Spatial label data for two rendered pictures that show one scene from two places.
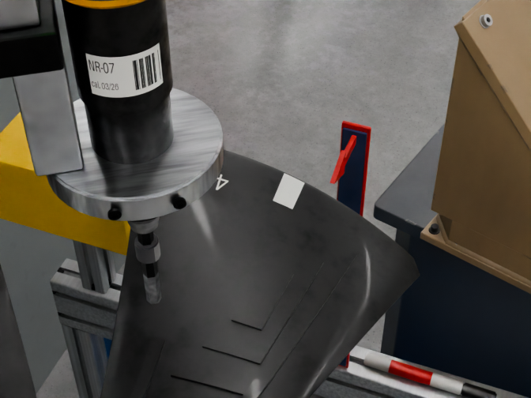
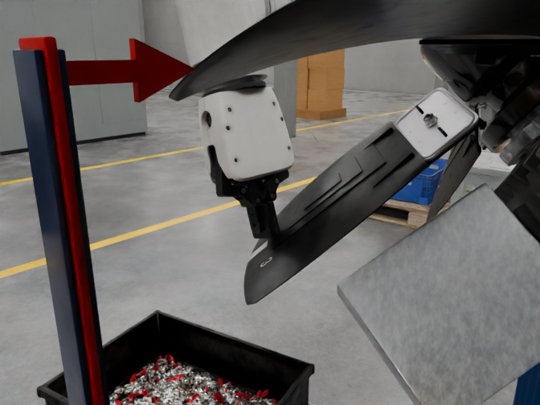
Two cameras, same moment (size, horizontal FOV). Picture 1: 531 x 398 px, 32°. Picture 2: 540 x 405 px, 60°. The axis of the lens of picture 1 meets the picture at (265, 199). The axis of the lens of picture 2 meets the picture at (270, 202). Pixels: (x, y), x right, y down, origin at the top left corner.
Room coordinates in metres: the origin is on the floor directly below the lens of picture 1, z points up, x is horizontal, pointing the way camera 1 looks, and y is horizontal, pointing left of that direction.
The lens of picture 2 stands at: (0.72, 0.06, 1.19)
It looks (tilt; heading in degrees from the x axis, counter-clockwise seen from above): 18 degrees down; 204
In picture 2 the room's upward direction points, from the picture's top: straight up
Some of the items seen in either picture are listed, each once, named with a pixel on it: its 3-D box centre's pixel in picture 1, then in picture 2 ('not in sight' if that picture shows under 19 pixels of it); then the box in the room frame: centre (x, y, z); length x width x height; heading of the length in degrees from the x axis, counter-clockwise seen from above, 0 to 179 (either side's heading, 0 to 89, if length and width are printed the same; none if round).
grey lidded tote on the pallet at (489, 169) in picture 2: not in sight; (488, 182); (-2.80, 0.18, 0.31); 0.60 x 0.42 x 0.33; 167
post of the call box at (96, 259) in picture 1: (92, 245); not in sight; (0.72, 0.19, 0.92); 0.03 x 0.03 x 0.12; 69
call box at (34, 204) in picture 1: (80, 180); not in sight; (0.72, 0.19, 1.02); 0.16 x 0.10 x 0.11; 69
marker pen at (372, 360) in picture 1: (429, 378); not in sight; (0.58, -0.17, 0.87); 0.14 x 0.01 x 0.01; 68
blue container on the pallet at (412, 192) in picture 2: not in sight; (417, 177); (-2.91, -0.31, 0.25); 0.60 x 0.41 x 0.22; 167
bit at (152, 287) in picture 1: (148, 260); not in sight; (0.28, 0.05, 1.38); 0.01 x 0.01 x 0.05
